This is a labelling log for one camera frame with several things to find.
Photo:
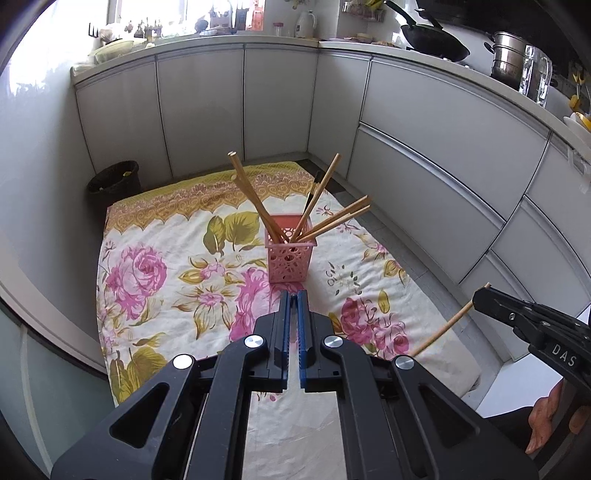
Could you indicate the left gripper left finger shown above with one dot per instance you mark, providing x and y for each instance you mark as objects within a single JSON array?
[{"x": 188, "y": 421}]

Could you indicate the person right hand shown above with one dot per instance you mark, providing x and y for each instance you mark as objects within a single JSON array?
[{"x": 541, "y": 416}]

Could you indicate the black trash bin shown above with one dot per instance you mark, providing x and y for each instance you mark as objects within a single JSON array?
[{"x": 112, "y": 184}]

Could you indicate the floral white cloth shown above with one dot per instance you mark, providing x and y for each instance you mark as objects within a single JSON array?
[{"x": 183, "y": 269}]

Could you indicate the pink perforated utensil holder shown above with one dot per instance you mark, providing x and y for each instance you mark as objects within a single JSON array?
[{"x": 288, "y": 262}]

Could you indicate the black wok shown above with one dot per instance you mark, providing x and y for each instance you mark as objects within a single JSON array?
[{"x": 430, "y": 39}]

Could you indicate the glass pitcher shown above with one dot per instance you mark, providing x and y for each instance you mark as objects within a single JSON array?
[{"x": 536, "y": 75}]

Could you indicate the white kettle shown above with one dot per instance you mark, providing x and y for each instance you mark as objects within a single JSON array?
[{"x": 306, "y": 24}]

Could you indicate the black chopstick gold band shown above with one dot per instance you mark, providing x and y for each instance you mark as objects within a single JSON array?
[{"x": 311, "y": 193}]

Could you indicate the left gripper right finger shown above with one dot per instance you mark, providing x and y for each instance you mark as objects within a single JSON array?
[{"x": 398, "y": 421}]

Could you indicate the steel pot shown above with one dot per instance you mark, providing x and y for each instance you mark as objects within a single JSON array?
[{"x": 509, "y": 56}]

